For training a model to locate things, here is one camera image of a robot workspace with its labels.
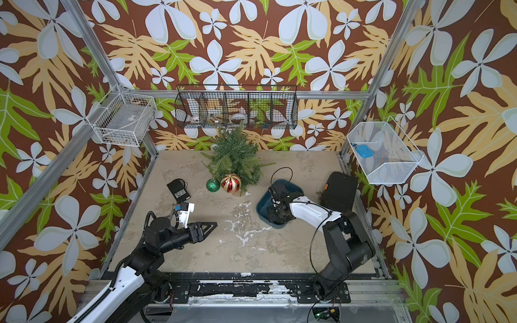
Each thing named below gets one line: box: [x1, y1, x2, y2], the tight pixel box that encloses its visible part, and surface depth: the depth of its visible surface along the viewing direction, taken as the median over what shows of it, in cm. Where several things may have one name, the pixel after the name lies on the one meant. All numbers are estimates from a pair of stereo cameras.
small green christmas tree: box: [200, 122, 276, 196], surface depth 79 cm
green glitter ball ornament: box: [205, 178, 221, 193], surface depth 81 cm
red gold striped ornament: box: [220, 172, 242, 198], surface depth 72 cm
